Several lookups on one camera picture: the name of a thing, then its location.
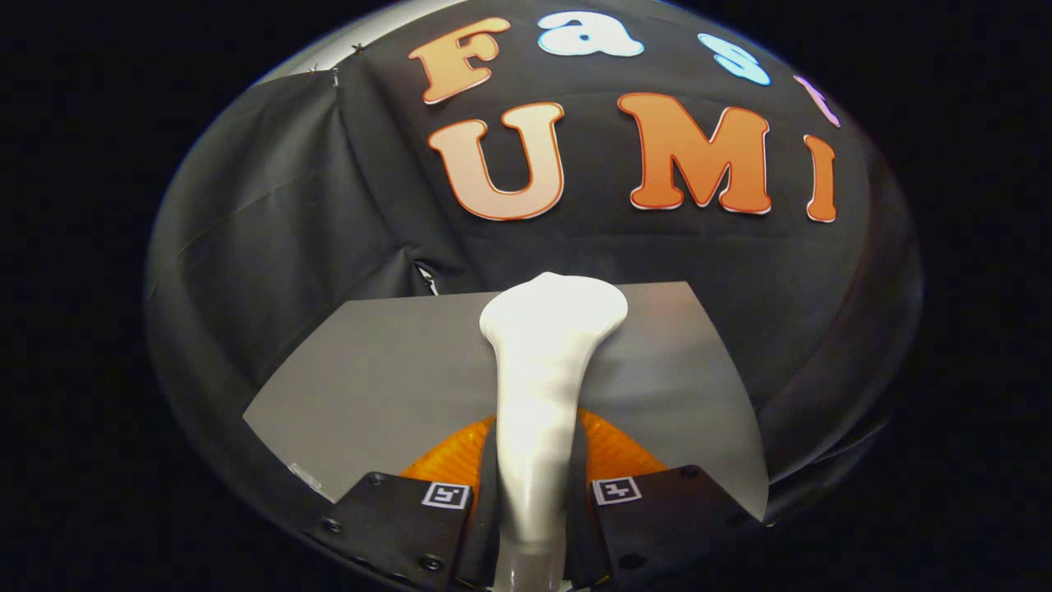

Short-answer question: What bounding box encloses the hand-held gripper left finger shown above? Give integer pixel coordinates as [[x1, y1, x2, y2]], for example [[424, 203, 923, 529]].
[[302, 415, 504, 592]]

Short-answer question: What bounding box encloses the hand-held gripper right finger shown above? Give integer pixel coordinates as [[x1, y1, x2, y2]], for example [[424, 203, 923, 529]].
[[564, 409, 771, 591]]

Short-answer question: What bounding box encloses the white garment steamer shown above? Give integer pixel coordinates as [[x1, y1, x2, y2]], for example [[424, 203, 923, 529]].
[[479, 271, 630, 592]]

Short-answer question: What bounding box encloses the grey cabinet with dark top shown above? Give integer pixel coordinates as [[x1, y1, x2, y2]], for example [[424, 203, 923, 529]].
[[242, 281, 771, 520]]

